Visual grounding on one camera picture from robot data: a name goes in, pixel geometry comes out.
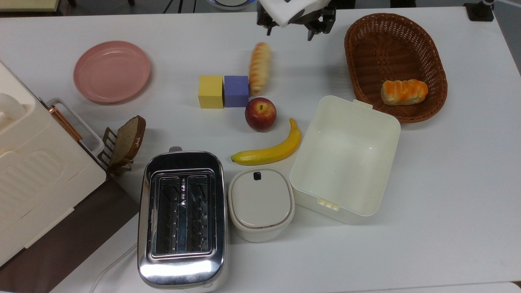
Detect brown wicker basket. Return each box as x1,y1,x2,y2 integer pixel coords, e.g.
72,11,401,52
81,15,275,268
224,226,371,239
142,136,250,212
344,13,448,124

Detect black tripod legs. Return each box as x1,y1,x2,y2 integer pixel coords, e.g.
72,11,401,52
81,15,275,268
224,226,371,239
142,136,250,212
163,0,197,14

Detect copper bar handle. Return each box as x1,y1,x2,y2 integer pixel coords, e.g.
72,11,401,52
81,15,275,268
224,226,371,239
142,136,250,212
49,105,84,142

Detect chrome two-slot toaster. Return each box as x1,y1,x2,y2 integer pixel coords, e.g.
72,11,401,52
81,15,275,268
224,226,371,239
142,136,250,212
137,146,229,292

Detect pink plate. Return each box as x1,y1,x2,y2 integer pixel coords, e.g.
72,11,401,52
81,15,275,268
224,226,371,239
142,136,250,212
73,40,151,105

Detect copper toast rack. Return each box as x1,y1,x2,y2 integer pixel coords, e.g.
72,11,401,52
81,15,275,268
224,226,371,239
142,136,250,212
97,127,134,177

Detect blue cube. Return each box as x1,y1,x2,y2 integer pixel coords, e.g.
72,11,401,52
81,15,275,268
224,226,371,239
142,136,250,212
223,75,250,108

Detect open white plastic box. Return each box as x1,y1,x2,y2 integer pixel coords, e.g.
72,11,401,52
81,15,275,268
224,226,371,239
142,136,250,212
289,95,401,225

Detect orange glazed bread roll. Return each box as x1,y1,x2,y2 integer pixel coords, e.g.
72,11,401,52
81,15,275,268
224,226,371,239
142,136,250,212
380,79,429,107

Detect white oven appliance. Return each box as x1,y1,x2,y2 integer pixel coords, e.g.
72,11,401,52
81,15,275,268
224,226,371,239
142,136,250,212
0,60,107,267

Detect brown bread slice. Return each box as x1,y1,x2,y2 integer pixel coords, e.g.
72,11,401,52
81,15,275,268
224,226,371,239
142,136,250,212
108,115,147,166

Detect red apple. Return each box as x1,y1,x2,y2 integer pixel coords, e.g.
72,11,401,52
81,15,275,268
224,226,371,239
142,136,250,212
245,97,277,132

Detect small white lidded container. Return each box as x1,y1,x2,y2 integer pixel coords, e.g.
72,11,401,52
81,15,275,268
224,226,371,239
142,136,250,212
227,167,296,243

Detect yellow banana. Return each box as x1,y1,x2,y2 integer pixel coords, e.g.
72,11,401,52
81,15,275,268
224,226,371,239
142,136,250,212
231,118,302,166

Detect yellow cube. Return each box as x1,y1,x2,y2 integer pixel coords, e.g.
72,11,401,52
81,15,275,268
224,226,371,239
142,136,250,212
198,75,224,109

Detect white tray frame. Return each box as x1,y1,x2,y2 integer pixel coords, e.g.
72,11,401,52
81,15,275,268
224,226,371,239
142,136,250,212
46,97,105,160

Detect black table clamp mount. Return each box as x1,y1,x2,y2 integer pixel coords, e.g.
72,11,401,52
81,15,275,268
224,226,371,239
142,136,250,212
464,0,496,22

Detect long pale bread roll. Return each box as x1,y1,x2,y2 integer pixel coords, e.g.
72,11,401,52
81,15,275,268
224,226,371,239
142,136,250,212
248,42,272,96

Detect white toaster cable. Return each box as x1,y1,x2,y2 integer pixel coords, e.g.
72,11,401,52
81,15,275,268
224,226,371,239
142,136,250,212
89,243,139,293

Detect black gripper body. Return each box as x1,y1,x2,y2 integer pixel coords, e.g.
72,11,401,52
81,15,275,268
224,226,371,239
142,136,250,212
256,6,337,34

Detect pale yellow side table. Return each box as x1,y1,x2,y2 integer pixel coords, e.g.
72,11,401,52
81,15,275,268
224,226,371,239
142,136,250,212
0,0,60,13

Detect white blue round base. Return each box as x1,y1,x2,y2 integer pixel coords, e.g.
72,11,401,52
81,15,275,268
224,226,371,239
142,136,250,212
205,0,258,11

